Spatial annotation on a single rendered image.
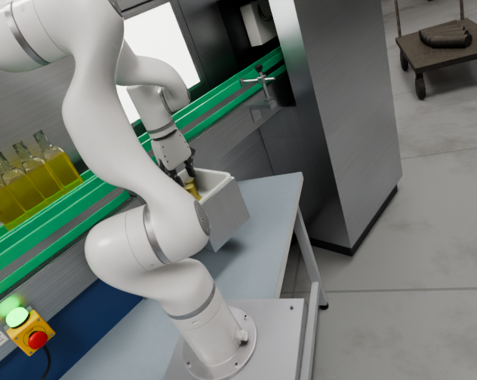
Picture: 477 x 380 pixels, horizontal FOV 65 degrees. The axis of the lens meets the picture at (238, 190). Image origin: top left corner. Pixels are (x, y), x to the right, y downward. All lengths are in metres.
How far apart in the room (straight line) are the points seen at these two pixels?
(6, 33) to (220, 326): 0.66
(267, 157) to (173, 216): 1.36
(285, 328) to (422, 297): 1.12
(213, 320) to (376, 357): 1.08
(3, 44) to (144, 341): 0.79
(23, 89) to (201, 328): 0.85
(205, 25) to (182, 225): 1.18
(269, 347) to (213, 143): 0.78
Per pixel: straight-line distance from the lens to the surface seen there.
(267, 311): 0.97
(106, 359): 1.17
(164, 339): 1.09
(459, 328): 1.87
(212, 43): 1.71
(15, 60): 0.70
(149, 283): 0.74
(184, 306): 0.77
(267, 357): 0.91
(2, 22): 0.70
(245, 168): 1.84
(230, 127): 1.46
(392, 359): 1.78
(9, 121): 1.26
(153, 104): 1.05
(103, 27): 0.64
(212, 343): 0.86
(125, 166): 0.64
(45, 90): 1.30
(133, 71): 0.95
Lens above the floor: 1.50
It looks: 29 degrees down
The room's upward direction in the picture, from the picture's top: 22 degrees counter-clockwise
